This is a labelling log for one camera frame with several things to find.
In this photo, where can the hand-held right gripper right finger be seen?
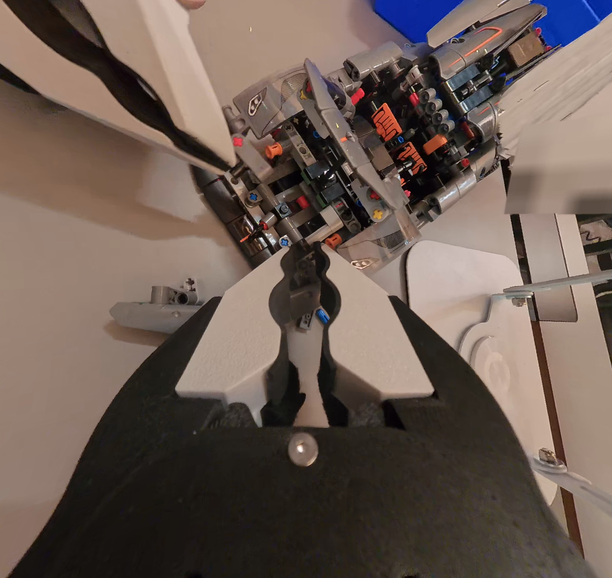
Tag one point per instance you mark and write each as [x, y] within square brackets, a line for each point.
[377, 348]

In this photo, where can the white book stand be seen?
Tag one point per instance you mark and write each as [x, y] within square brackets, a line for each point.
[454, 276]

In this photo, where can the grey lego car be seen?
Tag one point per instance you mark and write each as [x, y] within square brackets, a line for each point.
[330, 109]

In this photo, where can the blue storage bin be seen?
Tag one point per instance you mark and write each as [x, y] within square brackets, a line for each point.
[420, 4]

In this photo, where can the grey lego fender assembly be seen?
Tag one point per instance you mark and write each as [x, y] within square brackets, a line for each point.
[143, 315]

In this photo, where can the open instruction booklet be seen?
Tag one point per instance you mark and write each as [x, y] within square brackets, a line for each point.
[564, 109]

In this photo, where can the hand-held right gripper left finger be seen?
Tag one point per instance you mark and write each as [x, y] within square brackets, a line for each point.
[229, 348]

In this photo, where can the small dark grey lego assembly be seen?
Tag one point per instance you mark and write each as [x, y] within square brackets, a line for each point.
[303, 300]

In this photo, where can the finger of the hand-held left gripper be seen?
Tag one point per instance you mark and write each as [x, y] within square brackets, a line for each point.
[71, 90]
[158, 51]

